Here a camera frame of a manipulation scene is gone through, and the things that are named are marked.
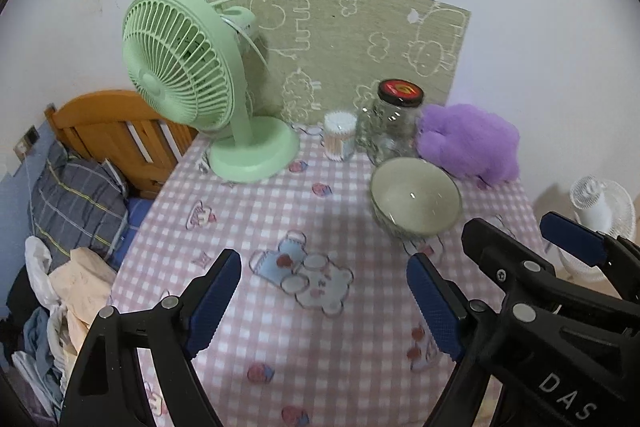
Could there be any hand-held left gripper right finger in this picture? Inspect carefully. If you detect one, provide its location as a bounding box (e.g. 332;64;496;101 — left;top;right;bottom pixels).
406;252;503;427

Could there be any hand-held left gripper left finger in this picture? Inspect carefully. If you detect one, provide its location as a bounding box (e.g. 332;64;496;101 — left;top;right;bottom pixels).
59;248;243;427

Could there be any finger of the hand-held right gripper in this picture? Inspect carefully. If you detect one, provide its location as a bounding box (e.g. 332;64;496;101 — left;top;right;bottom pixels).
461;217;640;343
540;212;640;303

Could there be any large printed ceramic bowl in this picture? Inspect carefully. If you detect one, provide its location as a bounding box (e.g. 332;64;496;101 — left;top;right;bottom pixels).
370;157;462;239

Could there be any white desk fan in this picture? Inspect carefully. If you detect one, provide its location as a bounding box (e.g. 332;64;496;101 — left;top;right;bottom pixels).
555;177;637;288

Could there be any pink checked tablecloth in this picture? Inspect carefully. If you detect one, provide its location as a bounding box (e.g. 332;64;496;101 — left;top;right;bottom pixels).
107;124;551;427

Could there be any purple plush toy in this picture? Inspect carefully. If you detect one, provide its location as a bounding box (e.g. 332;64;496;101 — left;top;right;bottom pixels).
416;103;521;184

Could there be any pile of clothes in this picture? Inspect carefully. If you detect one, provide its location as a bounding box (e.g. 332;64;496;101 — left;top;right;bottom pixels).
7;234;118;413

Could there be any glass jar black lid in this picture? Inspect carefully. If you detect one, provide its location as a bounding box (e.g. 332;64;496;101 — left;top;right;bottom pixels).
357;79;425;165

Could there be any cotton swab box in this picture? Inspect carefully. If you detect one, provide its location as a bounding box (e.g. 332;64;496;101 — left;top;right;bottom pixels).
323;111;358;162

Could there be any wooden headboard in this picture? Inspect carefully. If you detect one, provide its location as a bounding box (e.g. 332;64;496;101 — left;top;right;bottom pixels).
45;90;198;200

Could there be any green desk fan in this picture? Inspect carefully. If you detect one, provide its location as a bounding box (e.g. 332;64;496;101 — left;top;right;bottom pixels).
122;0;300;184

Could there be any wall socket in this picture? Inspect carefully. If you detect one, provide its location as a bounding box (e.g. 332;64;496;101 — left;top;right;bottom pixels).
14;125;40;158

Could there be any green cartoon wall mat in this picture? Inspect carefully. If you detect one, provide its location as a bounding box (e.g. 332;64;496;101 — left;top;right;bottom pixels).
205;0;472;128

